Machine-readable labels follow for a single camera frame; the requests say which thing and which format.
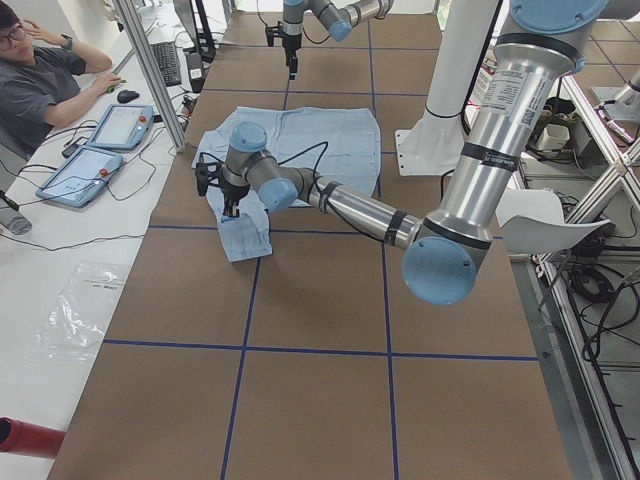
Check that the upper blue teach pendant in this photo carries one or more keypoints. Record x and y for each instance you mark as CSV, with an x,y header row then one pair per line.
x,y
122,127

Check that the clear plastic bag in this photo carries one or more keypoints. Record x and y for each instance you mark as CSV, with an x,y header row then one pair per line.
x,y
76,326

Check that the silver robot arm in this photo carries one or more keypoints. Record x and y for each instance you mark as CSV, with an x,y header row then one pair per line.
x,y
338,22
496,66

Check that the lower blue teach pendant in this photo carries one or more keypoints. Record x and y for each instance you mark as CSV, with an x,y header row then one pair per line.
x,y
81,178

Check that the black computer mouse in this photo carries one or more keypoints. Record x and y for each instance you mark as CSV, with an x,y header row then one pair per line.
x,y
127,96

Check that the red cylinder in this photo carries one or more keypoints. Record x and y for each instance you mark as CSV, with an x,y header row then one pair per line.
x,y
27,439

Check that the light blue button-up shirt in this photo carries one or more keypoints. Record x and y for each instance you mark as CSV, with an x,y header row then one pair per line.
x,y
344,144

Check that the seated person in grey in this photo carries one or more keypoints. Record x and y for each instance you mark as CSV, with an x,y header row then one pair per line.
x,y
47,81

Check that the blue teach pendant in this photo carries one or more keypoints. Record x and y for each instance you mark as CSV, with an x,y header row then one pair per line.
x,y
122,127
81,178

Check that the white plastic chair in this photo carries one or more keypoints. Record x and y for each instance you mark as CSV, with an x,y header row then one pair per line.
x,y
532,222

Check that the black keyboard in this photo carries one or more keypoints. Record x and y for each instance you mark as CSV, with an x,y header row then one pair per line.
x,y
166,57

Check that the grey aluminium frame post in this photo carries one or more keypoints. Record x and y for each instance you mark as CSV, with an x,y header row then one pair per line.
x,y
130,19

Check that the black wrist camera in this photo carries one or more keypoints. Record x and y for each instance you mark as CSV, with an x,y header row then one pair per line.
x,y
207,175
272,33

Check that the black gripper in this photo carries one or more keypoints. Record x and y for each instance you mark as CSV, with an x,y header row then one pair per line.
x,y
290,42
232,191

